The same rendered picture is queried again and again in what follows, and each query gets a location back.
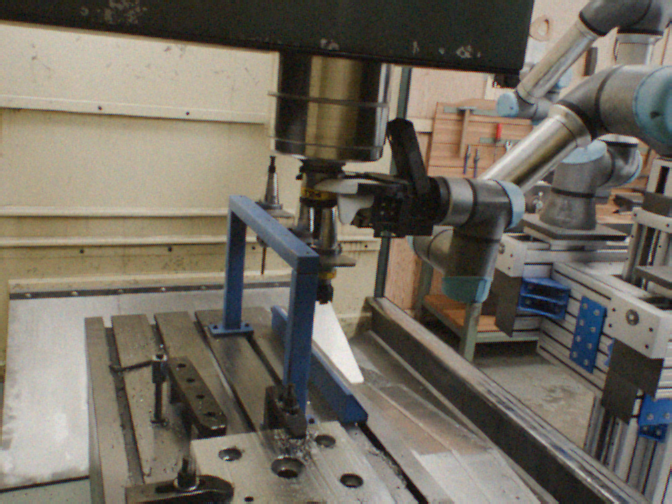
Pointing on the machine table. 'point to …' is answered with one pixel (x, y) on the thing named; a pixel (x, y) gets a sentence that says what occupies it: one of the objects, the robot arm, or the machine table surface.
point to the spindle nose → (327, 108)
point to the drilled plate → (241, 473)
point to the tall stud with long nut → (158, 384)
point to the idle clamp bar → (184, 388)
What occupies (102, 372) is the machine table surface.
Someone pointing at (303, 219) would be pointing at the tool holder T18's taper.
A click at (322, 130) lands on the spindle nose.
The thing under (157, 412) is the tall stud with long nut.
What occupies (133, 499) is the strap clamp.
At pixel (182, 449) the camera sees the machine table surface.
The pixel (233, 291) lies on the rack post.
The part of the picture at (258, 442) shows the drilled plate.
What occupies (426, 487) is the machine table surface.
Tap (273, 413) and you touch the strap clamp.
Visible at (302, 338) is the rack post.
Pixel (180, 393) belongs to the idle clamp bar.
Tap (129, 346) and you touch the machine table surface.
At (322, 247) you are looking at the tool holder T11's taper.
